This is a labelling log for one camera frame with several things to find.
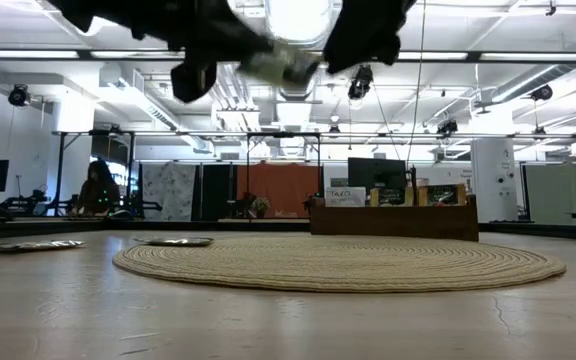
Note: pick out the grey marbled partition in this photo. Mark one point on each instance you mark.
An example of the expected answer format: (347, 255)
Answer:
(168, 190)

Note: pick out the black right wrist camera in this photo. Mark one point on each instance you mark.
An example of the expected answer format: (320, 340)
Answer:
(385, 56)

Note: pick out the pale green partition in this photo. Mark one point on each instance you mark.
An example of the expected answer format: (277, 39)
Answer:
(563, 192)

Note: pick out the black ceiling spotlight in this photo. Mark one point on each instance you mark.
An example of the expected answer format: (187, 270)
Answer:
(447, 126)
(18, 96)
(542, 92)

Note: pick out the orange partition wall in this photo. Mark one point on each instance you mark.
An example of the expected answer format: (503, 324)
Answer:
(278, 185)

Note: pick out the round woven straw placemat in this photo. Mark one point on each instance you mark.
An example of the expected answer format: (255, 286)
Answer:
(338, 265)

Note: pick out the silver round ventilation duct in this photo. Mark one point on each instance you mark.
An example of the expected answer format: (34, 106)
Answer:
(295, 92)

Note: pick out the white orange Tazo tea packet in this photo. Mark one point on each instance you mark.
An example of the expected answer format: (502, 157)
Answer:
(345, 196)

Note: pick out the person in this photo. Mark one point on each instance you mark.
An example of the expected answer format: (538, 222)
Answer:
(99, 192)

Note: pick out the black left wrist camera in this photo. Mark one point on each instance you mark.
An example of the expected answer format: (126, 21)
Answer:
(193, 80)

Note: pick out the brown wooden tea organizer box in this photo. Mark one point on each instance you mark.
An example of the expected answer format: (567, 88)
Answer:
(393, 225)

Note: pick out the green tea packet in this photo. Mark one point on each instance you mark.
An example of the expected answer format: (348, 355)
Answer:
(175, 241)
(33, 245)
(392, 196)
(278, 67)

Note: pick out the white pillar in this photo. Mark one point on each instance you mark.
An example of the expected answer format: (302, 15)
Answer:
(493, 180)

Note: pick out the black background rig frame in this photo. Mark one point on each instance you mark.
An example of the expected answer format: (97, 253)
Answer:
(283, 134)
(60, 170)

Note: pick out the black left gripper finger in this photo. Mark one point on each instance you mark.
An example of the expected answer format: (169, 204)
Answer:
(245, 54)
(248, 32)

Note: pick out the black curtain partition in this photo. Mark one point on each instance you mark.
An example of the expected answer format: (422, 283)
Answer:
(215, 192)

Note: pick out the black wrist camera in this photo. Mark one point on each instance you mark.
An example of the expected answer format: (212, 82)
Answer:
(385, 56)
(193, 80)

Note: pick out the white rectangular air duct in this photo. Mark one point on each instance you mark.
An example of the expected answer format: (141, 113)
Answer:
(158, 110)

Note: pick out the black computer monitor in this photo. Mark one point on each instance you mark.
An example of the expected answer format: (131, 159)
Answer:
(375, 172)

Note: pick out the black overhead camera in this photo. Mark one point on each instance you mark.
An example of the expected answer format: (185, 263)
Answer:
(360, 82)

